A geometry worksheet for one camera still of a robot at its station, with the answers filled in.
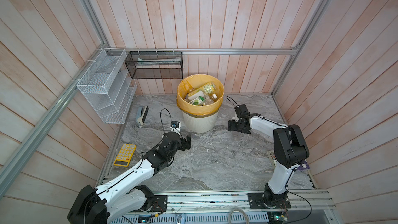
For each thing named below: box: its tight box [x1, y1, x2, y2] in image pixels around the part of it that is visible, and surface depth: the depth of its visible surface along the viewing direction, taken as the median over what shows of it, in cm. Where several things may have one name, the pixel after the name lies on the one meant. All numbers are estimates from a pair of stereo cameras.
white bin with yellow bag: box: [176, 73, 225, 134], surface depth 91 cm
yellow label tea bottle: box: [203, 81, 217, 95], surface depth 90 cm
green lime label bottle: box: [189, 95, 206, 106], surface depth 83 cm
